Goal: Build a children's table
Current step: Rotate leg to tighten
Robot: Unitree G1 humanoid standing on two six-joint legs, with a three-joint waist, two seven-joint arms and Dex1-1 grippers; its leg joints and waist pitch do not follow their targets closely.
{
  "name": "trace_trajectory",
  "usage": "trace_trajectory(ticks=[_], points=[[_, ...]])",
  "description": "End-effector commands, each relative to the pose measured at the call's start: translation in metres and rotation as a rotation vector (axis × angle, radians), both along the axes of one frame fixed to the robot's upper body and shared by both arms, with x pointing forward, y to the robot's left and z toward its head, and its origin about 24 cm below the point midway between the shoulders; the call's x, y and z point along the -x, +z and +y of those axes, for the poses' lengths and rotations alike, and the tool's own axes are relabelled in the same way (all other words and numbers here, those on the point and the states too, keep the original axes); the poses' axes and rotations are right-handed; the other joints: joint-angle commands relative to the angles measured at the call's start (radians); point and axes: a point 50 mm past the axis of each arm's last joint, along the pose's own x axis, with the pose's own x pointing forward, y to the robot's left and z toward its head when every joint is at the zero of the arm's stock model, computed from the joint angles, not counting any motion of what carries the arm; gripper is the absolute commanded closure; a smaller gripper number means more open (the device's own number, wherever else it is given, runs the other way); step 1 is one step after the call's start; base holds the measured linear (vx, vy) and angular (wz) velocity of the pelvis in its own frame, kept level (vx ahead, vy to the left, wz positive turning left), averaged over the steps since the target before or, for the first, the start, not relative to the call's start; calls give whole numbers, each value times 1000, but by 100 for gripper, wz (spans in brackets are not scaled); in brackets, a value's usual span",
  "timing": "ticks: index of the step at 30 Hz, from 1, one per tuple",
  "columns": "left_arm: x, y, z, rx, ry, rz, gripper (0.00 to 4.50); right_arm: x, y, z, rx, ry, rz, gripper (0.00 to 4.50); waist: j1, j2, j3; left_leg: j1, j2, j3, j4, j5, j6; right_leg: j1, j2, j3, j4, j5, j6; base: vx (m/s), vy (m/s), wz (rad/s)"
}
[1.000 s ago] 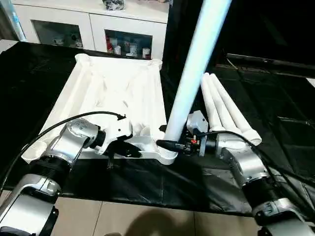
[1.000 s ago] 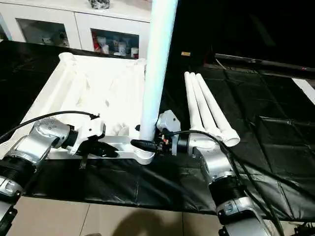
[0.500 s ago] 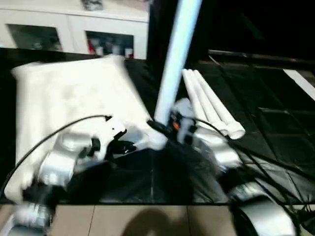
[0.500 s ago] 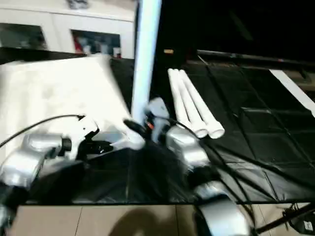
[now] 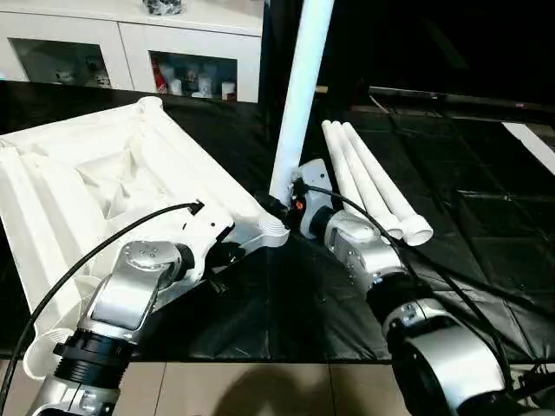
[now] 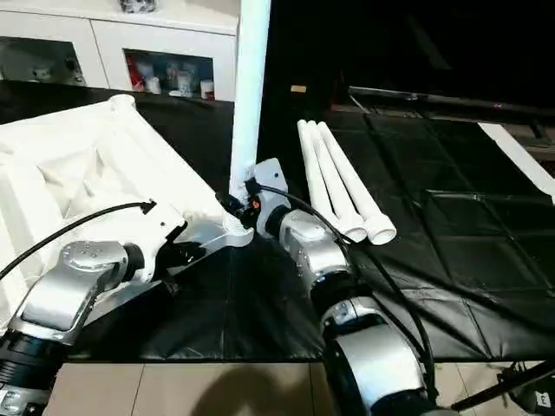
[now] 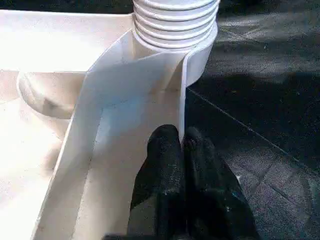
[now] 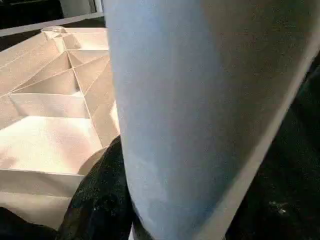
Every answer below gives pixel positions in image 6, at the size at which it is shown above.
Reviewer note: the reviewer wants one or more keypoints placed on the white plastic table leg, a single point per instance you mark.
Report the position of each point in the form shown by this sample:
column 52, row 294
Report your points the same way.
column 308, row 156
column 250, row 87
column 336, row 186
column 350, row 173

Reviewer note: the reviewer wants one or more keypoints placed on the white plastic table top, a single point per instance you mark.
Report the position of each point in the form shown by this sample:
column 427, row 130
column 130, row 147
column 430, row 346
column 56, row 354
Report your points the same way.
column 69, row 165

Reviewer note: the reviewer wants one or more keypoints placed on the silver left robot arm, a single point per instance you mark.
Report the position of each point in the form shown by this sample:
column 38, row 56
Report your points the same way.
column 74, row 277

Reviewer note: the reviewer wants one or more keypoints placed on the small white cup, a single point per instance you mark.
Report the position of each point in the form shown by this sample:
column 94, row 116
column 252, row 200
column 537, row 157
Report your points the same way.
column 206, row 88

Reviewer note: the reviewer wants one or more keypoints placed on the small tan box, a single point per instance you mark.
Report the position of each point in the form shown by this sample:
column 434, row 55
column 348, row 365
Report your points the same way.
column 298, row 88

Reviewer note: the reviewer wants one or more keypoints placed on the red bottle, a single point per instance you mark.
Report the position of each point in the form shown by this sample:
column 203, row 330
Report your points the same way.
column 135, row 74

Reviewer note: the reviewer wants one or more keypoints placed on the black work mat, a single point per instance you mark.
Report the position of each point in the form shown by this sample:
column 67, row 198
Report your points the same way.
column 451, row 260

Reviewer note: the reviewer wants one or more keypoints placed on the white glass-door cabinet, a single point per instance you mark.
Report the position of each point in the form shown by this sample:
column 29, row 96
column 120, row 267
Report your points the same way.
column 95, row 35

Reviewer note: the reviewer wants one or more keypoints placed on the grey crumpled object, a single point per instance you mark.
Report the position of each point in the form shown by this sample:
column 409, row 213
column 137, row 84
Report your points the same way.
column 139, row 4

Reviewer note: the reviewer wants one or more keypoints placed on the white flat strip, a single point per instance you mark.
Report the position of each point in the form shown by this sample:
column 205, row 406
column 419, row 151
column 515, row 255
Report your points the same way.
column 520, row 156

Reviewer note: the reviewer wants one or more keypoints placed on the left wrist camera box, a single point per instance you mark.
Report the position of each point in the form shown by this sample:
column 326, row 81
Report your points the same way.
column 160, row 230

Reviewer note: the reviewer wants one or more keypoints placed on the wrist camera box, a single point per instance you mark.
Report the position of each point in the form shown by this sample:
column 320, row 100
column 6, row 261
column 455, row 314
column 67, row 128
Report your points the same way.
column 160, row 230
column 267, row 178

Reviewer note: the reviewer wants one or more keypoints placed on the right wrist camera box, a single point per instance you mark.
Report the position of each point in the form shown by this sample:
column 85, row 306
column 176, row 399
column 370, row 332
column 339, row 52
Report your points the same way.
column 267, row 178

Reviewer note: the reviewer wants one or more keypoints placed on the dark long rail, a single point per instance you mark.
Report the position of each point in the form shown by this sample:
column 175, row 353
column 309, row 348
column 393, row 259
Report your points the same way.
column 434, row 98

